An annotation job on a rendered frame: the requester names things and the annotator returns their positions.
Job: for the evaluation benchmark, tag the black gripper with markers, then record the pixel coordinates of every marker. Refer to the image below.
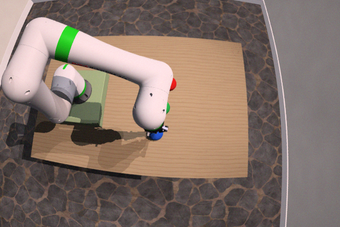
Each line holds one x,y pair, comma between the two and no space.
163,129

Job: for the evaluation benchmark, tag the blue dome-shaped bell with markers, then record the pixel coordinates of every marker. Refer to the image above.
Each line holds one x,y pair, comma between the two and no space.
155,136

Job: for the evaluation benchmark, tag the red dome bell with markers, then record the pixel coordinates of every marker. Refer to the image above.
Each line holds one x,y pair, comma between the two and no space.
173,85

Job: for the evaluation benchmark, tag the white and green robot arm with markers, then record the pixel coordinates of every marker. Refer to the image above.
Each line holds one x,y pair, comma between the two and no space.
44,38

